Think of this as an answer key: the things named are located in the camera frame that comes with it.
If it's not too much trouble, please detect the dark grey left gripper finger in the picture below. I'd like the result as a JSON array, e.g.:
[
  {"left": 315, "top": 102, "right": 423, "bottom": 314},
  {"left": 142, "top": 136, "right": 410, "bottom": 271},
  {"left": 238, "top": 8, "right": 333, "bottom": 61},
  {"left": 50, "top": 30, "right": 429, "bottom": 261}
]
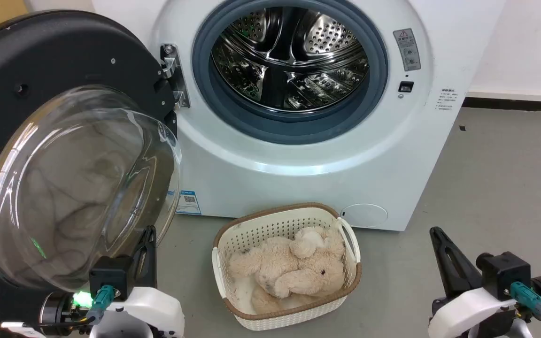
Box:
[{"left": 132, "top": 226, "right": 157, "bottom": 288}]

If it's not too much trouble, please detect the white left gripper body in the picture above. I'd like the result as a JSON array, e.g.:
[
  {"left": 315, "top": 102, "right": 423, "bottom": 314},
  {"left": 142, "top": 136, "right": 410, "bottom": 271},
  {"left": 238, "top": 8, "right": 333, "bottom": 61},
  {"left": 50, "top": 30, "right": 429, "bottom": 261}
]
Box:
[{"left": 90, "top": 286, "right": 185, "bottom": 338}]

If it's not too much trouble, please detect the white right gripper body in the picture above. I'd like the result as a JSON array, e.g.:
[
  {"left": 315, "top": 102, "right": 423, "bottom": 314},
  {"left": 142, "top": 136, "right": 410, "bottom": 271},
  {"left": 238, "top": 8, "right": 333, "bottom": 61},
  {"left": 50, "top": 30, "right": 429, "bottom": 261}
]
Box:
[{"left": 428, "top": 287, "right": 518, "bottom": 338}]

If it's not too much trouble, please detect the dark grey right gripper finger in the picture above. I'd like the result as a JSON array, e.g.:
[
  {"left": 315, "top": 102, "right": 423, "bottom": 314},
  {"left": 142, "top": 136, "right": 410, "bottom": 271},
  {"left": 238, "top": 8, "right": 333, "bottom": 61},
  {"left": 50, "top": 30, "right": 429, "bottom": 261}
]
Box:
[{"left": 429, "top": 227, "right": 483, "bottom": 298}]

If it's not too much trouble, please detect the white front-load washing machine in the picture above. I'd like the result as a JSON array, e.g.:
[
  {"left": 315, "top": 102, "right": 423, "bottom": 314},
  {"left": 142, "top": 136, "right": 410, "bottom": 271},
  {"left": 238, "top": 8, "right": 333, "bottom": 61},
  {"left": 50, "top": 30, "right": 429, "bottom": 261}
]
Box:
[{"left": 92, "top": 0, "right": 506, "bottom": 231}]

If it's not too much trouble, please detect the metal door hinge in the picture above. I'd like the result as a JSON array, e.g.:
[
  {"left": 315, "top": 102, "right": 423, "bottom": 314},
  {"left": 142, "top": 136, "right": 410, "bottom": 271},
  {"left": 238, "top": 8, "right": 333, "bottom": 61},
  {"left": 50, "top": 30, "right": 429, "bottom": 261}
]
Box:
[{"left": 160, "top": 44, "right": 191, "bottom": 109}]

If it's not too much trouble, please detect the black round glass washer door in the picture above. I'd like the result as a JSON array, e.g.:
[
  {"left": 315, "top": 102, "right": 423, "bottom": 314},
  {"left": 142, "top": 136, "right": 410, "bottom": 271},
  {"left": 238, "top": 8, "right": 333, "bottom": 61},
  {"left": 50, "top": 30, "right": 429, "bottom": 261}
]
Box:
[{"left": 0, "top": 10, "right": 183, "bottom": 329}]

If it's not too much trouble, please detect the blue and white QR sticker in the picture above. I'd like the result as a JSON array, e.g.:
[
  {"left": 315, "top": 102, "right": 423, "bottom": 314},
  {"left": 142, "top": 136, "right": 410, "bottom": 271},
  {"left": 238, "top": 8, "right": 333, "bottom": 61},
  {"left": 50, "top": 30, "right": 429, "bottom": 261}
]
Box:
[{"left": 175, "top": 190, "right": 202, "bottom": 215}]

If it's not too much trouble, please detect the round white filter cover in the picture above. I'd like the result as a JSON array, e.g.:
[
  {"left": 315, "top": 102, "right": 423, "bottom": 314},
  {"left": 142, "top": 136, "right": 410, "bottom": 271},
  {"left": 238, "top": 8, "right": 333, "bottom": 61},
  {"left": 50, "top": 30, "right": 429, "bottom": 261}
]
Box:
[{"left": 341, "top": 203, "right": 388, "bottom": 229}]

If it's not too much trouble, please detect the cream plastic laundry basket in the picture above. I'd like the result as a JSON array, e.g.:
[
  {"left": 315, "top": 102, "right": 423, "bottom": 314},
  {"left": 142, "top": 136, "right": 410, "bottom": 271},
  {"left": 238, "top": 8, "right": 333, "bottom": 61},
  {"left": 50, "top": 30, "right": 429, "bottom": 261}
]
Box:
[{"left": 212, "top": 202, "right": 362, "bottom": 331}]

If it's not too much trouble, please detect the beige plush toy dog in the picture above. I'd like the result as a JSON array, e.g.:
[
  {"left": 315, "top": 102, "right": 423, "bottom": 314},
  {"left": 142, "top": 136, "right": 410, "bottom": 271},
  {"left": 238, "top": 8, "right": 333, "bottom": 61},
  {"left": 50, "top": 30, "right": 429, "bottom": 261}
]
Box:
[{"left": 228, "top": 226, "right": 346, "bottom": 314}]

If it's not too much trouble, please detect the small printed text label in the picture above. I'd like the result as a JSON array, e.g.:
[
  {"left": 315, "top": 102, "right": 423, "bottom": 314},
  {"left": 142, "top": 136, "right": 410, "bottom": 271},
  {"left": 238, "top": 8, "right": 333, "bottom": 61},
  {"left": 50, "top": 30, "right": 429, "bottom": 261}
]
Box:
[{"left": 435, "top": 88, "right": 459, "bottom": 113}]

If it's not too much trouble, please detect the black baseboard strip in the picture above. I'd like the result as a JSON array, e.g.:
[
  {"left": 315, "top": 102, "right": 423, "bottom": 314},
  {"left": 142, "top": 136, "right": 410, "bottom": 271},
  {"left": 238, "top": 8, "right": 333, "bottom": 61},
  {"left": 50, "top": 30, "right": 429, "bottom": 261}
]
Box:
[{"left": 462, "top": 96, "right": 541, "bottom": 113}]

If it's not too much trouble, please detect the grey warning sticker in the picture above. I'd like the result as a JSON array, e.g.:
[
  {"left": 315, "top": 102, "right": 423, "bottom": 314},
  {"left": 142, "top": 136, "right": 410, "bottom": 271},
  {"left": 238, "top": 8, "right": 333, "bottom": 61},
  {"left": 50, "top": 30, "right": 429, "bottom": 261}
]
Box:
[{"left": 393, "top": 28, "right": 422, "bottom": 72}]

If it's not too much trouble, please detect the stainless steel perforated drum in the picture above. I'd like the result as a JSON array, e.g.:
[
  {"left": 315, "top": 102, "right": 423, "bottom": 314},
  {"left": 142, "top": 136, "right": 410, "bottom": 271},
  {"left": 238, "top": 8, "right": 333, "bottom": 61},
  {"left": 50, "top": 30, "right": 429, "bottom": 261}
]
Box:
[{"left": 210, "top": 7, "right": 370, "bottom": 113}]

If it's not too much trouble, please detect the left teal plug black cable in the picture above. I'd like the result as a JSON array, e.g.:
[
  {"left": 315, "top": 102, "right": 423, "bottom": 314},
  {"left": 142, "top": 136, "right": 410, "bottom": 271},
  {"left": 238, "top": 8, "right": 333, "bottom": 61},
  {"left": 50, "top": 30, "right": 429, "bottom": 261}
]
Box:
[{"left": 22, "top": 285, "right": 114, "bottom": 329}]

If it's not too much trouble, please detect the teal plug black cable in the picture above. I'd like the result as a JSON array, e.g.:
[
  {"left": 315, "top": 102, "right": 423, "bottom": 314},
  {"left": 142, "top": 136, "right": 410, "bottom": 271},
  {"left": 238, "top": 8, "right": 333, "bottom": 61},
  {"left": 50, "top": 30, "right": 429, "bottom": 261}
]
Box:
[
  {"left": 22, "top": 285, "right": 114, "bottom": 329},
  {"left": 510, "top": 282, "right": 541, "bottom": 338}
]

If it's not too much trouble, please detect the right teal plug black cable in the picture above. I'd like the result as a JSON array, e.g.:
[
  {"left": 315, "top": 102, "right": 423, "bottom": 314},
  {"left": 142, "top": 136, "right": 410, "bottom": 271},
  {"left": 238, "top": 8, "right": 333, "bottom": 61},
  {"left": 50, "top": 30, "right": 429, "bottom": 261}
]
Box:
[{"left": 510, "top": 282, "right": 541, "bottom": 338}]

